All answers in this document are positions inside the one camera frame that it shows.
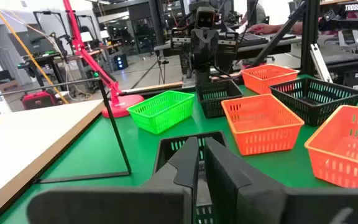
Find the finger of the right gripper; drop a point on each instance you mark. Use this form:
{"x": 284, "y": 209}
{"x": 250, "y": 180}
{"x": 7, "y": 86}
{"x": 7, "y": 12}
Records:
{"x": 211, "y": 46}
{"x": 197, "y": 46}

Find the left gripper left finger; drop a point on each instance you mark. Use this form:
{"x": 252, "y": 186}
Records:
{"x": 120, "y": 205}

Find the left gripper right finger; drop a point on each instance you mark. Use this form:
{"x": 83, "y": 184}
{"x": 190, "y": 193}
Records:
{"x": 259, "y": 205}

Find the black slotted plastic basket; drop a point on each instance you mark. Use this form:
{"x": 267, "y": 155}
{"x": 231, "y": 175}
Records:
{"x": 166, "y": 155}
{"x": 216, "y": 102}
{"x": 334, "y": 112}

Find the orange slotted plastic basket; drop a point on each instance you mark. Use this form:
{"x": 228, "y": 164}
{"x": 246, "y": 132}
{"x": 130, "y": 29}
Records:
{"x": 269, "y": 79}
{"x": 343, "y": 161}
{"x": 259, "y": 137}

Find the green slotted plastic basket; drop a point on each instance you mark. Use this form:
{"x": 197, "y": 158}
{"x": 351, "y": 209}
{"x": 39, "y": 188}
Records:
{"x": 160, "y": 109}

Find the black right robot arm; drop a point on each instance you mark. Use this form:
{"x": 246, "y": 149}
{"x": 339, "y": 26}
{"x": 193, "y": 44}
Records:
{"x": 203, "y": 77}

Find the background black robot arm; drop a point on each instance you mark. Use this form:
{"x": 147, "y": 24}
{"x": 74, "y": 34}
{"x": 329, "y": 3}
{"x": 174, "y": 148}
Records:
{"x": 353, "y": 7}

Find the person's forearm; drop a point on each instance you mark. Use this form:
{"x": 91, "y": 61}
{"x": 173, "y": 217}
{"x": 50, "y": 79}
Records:
{"x": 291, "y": 28}

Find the black keyboard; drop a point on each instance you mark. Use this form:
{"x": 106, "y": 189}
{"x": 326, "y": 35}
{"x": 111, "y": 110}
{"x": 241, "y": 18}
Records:
{"x": 253, "y": 38}

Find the person's hand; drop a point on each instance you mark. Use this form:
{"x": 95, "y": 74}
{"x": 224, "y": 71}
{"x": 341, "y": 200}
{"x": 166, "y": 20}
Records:
{"x": 261, "y": 28}

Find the person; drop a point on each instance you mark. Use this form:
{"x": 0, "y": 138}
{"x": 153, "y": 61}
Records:
{"x": 256, "y": 14}

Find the grey office desk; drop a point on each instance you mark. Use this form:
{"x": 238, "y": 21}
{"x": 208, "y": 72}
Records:
{"x": 269, "y": 47}

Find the green table mat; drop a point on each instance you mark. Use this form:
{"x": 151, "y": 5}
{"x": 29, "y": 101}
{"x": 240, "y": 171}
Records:
{"x": 104, "y": 149}

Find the blue-lit computer tower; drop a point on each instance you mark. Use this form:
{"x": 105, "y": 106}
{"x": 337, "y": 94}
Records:
{"x": 121, "y": 61}

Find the red desk lamp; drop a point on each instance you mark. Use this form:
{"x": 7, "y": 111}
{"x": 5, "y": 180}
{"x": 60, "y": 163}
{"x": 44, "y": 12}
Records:
{"x": 120, "y": 107}

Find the silver diagonal brace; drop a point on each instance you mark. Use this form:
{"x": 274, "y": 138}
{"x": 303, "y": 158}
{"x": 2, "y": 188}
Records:
{"x": 320, "y": 62}

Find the red tool case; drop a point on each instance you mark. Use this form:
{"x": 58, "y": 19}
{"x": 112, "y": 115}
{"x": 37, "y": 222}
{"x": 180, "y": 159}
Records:
{"x": 39, "y": 100}

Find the black equipment cabinet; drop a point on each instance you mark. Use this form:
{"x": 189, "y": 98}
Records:
{"x": 356, "y": 81}

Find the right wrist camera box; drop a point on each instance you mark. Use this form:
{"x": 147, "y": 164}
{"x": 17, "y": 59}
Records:
{"x": 205, "y": 18}

